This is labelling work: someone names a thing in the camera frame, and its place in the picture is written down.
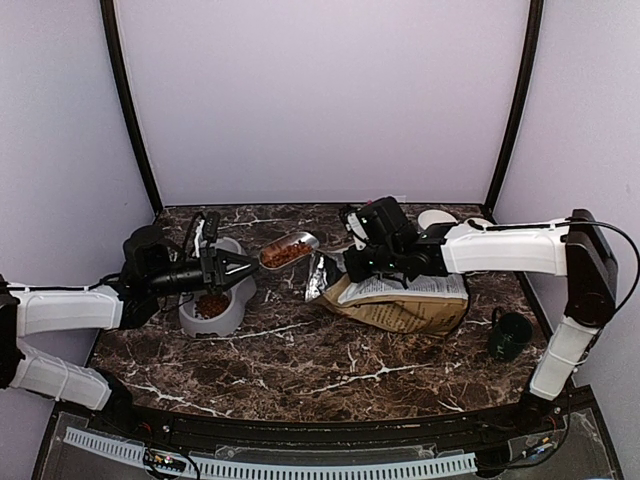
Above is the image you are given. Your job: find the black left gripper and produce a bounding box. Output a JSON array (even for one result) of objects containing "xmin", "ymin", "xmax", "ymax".
[{"xmin": 146, "ymin": 246, "xmax": 259, "ymax": 298}]

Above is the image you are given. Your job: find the translucent double pet bowl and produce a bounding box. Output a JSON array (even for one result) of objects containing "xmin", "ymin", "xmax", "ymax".
[{"xmin": 178, "ymin": 237, "xmax": 258, "ymax": 338}]

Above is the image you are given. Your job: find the silver metal scoop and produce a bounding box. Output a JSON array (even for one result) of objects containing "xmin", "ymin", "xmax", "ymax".
[{"xmin": 259, "ymin": 231, "xmax": 320, "ymax": 271}]

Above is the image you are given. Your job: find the brown pet food bag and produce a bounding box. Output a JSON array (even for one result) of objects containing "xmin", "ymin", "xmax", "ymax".
[{"xmin": 305, "ymin": 251, "xmax": 470, "ymax": 337}]

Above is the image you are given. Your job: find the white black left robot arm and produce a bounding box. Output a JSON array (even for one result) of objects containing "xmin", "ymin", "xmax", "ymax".
[{"xmin": 1, "ymin": 225, "xmax": 259, "ymax": 436}]

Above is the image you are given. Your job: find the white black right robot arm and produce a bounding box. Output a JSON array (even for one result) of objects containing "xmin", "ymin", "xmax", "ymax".
[{"xmin": 339, "ymin": 196, "xmax": 631, "ymax": 434}]

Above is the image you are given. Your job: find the brown pet food kibble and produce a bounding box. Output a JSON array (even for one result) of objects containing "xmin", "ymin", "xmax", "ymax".
[{"xmin": 262, "ymin": 241, "xmax": 312, "ymax": 268}]

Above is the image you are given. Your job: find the white ceramic bowl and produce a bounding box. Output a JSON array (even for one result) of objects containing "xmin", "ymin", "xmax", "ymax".
[{"xmin": 417, "ymin": 209, "xmax": 458, "ymax": 230}]

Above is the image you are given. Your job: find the dark rimmed white bowl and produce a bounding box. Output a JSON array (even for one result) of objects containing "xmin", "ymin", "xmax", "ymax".
[{"xmin": 464, "ymin": 217, "xmax": 493, "ymax": 230}]

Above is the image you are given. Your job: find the dark green mug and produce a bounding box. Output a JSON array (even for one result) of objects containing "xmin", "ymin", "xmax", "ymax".
[{"xmin": 488, "ymin": 307, "xmax": 533, "ymax": 362}]

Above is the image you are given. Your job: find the white cable duct strip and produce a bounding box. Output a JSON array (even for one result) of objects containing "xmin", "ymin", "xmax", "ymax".
[{"xmin": 62, "ymin": 427, "xmax": 478, "ymax": 479}]

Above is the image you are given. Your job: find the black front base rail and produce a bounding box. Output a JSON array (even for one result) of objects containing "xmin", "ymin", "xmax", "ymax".
[{"xmin": 59, "ymin": 389, "xmax": 571, "ymax": 454}]

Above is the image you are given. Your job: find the black corner frame post left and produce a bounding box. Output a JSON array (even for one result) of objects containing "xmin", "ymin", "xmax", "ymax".
[{"xmin": 99, "ymin": 0, "xmax": 164, "ymax": 215}]

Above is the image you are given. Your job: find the black corner frame post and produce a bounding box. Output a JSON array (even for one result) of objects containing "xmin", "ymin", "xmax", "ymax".
[
  {"xmin": 99, "ymin": 0, "xmax": 164, "ymax": 215},
  {"xmin": 482, "ymin": 0, "xmax": 545, "ymax": 217}
]

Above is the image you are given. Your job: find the black corner frame post right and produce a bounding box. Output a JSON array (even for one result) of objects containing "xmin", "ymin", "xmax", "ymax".
[{"xmin": 482, "ymin": 0, "xmax": 545, "ymax": 217}]

